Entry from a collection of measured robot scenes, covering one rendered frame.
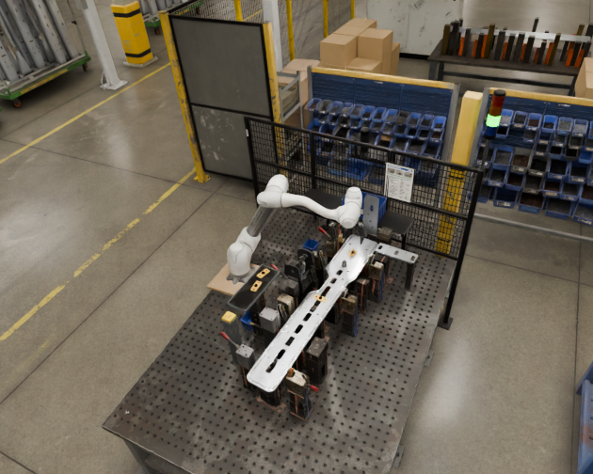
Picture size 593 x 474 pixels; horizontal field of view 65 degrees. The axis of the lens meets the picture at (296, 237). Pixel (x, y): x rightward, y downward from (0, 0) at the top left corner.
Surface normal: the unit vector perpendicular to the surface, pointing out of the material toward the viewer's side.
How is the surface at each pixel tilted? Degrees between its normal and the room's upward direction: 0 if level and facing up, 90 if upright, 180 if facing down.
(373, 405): 0
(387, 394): 0
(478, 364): 0
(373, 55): 90
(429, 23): 90
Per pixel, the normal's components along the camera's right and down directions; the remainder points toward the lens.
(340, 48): -0.50, 0.59
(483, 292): -0.06, -0.75
